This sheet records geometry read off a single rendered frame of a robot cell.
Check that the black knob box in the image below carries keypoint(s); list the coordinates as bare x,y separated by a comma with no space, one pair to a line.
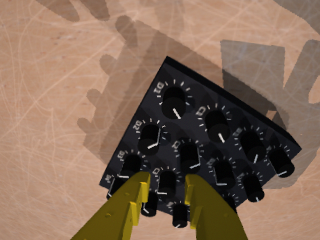
179,142

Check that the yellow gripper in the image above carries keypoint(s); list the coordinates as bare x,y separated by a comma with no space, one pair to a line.
210,214

